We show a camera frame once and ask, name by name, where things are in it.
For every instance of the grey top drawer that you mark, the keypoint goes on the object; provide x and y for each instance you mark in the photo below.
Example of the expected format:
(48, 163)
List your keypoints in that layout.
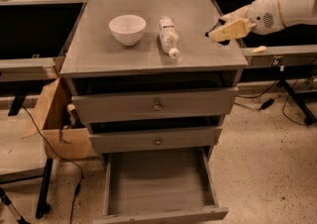
(131, 106)

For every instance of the grey open bottom drawer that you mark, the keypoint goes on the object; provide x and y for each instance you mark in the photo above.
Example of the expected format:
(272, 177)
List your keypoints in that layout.
(159, 187)

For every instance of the grey middle drawer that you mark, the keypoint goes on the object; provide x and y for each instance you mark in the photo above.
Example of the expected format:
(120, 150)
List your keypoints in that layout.
(155, 139)

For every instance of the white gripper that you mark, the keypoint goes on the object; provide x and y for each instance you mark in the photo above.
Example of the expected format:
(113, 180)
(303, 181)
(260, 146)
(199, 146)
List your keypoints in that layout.
(264, 16)

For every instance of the brown cardboard box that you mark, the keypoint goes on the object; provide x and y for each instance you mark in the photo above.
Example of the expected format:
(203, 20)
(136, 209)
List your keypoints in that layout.
(49, 118)

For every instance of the white ceramic bowl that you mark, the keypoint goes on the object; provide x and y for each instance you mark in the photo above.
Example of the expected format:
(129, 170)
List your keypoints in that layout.
(128, 29)

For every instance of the clear plastic water bottle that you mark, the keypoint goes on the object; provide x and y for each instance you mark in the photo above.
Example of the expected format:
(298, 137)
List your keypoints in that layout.
(168, 37)

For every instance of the small yellow foam piece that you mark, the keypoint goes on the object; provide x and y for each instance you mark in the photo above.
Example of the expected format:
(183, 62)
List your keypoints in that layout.
(259, 49)

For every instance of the grey wooden drawer cabinet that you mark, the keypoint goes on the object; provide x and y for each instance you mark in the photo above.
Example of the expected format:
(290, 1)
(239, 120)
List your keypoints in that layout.
(96, 63)

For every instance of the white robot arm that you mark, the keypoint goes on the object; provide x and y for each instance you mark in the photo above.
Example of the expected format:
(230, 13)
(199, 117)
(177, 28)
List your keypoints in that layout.
(297, 12)

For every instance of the black tripod leg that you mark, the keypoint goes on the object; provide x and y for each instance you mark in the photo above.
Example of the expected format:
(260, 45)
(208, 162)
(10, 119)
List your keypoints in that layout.
(6, 200)

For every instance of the black table leg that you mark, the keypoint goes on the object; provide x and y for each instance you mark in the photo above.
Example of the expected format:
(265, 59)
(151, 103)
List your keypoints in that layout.
(43, 207)

